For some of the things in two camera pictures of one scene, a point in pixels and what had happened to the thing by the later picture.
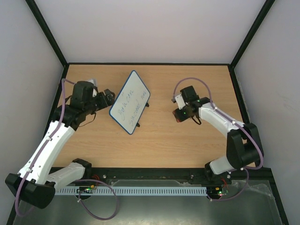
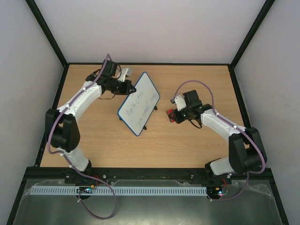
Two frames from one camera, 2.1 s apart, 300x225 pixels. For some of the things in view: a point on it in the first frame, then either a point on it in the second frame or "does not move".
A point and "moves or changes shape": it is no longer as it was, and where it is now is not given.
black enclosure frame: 184,173 does not move
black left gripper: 109,100 -> 126,91
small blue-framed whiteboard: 130,102 moves or changes shape
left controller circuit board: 86,190 does not move
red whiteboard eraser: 177,119 moves or changes shape
